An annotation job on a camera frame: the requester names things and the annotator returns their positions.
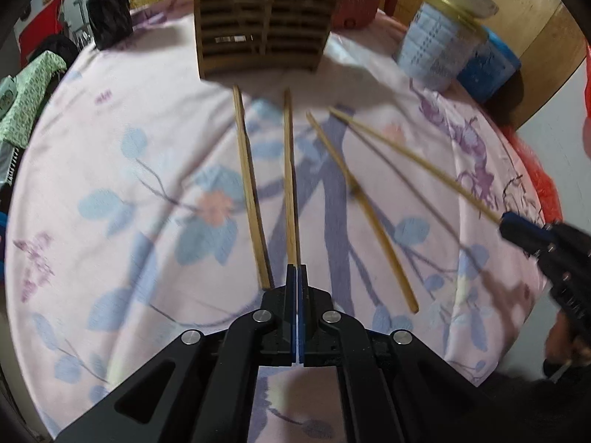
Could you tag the pink floral tablecloth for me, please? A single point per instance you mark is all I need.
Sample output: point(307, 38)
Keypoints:
point(138, 240)

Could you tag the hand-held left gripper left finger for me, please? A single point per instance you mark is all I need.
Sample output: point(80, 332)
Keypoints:
point(277, 332)

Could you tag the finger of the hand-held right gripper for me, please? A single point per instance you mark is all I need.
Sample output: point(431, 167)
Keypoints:
point(535, 248)
point(524, 225)

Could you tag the person's right hand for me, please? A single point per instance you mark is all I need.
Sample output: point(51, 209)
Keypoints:
point(563, 337)

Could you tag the wooden chopstick holder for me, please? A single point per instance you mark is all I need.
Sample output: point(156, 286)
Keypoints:
point(263, 23)

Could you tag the milk powder tin gold lid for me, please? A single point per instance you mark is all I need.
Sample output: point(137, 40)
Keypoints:
point(436, 50)

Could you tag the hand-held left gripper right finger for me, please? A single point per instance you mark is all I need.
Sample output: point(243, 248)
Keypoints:
point(318, 337)

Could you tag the blue lidded tin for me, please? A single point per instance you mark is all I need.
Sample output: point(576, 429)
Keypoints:
point(489, 67)

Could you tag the wooden chopstick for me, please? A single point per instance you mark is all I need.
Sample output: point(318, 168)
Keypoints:
point(251, 189)
point(406, 157)
point(360, 207)
point(290, 180)

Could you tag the red plastic bag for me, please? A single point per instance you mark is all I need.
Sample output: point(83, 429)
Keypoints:
point(549, 184)

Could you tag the black textured cup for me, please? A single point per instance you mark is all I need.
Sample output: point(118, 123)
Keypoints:
point(110, 21)

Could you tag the thin-framed eyeglasses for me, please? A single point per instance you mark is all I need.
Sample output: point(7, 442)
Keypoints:
point(519, 194)

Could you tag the green floral cloth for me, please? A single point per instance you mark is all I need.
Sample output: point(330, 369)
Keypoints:
point(27, 97)

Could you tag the round wooden board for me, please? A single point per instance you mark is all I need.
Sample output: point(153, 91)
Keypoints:
point(535, 23)

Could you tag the red garment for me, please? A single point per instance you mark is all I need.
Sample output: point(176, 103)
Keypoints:
point(39, 23)

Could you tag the black cloth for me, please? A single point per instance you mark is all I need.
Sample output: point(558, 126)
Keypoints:
point(57, 53)

